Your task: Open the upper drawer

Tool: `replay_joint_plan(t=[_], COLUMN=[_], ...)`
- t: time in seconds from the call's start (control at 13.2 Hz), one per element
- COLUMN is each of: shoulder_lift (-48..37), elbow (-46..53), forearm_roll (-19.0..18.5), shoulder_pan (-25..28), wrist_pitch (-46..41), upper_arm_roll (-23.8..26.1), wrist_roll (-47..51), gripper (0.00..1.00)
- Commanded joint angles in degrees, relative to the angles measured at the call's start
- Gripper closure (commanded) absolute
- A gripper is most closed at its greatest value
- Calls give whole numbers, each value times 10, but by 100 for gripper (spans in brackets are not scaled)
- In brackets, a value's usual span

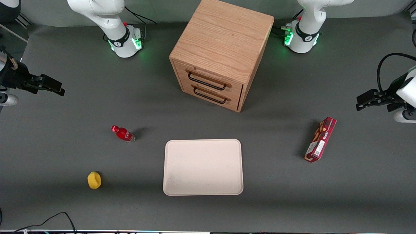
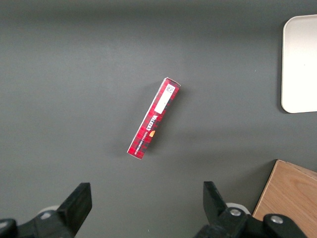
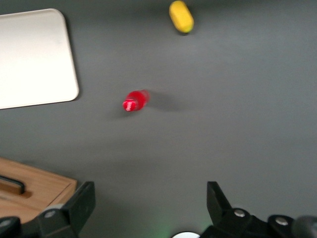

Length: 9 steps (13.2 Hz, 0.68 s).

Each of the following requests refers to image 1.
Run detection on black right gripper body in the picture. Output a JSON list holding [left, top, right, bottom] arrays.
[[2, 61, 42, 92]]

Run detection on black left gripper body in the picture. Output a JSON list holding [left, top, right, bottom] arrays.
[[377, 73, 407, 112]]

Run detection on wooden drawer front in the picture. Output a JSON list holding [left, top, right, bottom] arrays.
[[177, 77, 242, 111], [173, 61, 243, 98]]

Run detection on wooden two-drawer cabinet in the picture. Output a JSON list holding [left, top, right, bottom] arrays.
[[169, 0, 274, 113]]

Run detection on red snack box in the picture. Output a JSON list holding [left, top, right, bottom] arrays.
[[304, 117, 337, 163]]

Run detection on red plastic bottle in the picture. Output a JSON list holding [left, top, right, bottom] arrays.
[[111, 125, 136, 143]]

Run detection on yellow sponge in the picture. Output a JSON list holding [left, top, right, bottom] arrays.
[[87, 171, 102, 189]]

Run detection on cream rectangular tray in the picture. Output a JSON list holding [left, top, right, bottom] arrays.
[[163, 139, 244, 196]]

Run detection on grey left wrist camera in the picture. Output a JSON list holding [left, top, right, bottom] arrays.
[[393, 109, 416, 123]]

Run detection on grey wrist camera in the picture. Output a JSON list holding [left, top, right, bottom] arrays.
[[0, 94, 19, 107], [393, 109, 416, 123]]

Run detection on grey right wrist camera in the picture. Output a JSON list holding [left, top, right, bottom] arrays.
[[0, 94, 19, 107]]

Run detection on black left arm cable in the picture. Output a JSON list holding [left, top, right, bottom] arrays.
[[377, 53, 416, 93]]

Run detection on aluminium frame rail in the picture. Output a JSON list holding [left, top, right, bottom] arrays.
[[14, 14, 33, 28]]

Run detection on black left base cables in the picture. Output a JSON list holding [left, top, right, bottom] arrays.
[[272, 25, 293, 37]]

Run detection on black right base cable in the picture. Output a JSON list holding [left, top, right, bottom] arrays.
[[124, 6, 157, 24]]

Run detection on black cable at table edge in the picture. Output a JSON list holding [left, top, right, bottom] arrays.
[[13, 212, 77, 234]]

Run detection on wood and wire drawer handle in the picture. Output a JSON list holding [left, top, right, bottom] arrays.
[[186, 69, 232, 91], [191, 84, 232, 105]]

